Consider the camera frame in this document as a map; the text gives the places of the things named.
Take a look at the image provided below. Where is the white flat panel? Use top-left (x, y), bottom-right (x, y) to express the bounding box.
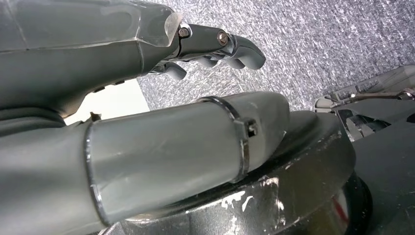
top-left (64, 78), bottom-right (151, 126)

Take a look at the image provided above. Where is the black scuffed robot body shell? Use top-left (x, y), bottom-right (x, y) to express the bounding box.
top-left (97, 110), bottom-right (373, 235)

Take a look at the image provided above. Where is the grey machine part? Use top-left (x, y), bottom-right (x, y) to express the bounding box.
top-left (314, 65), bottom-right (415, 113)

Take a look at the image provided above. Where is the black flat robot panel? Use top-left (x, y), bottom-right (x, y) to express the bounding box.
top-left (334, 97), bottom-right (415, 235)

